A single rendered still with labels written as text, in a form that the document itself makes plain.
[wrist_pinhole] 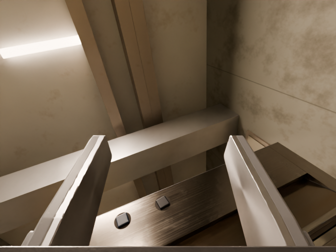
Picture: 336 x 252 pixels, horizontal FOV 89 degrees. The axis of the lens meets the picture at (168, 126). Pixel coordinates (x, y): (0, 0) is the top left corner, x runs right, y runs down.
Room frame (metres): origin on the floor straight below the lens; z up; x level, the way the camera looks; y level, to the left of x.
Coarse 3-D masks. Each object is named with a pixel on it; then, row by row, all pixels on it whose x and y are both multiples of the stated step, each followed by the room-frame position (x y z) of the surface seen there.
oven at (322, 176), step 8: (272, 144) 0.93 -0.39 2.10; (280, 144) 0.95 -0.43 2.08; (280, 152) 0.92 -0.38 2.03; (288, 152) 0.94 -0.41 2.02; (296, 160) 0.93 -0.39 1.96; (304, 160) 0.95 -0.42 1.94; (304, 168) 0.93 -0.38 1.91; (312, 168) 0.94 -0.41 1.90; (312, 176) 0.92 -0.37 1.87; (320, 176) 0.93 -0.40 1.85; (328, 176) 0.94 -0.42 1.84; (320, 184) 0.93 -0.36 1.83; (328, 184) 0.93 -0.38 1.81; (96, 216) 0.52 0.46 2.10; (328, 232) 0.84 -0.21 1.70; (312, 240) 0.90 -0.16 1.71; (320, 240) 0.82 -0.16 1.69; (328, 240) 0.83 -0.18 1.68
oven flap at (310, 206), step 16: (288, 192) 0.88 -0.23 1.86; (304, 192) 0.89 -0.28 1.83; (320, 192) 0.90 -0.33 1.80; (304, 208) 0.84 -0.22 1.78; (320, 208) 0.85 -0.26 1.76; (224, 224) 0.74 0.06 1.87; (240, 224) 0.76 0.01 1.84; (304, 224) 0.80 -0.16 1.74; (320, 224) 0.78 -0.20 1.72; (192, 240) 0.69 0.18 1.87; (208, 240) 0.70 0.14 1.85; (224, 240) 0.71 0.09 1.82; (240, 240) 0.72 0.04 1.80
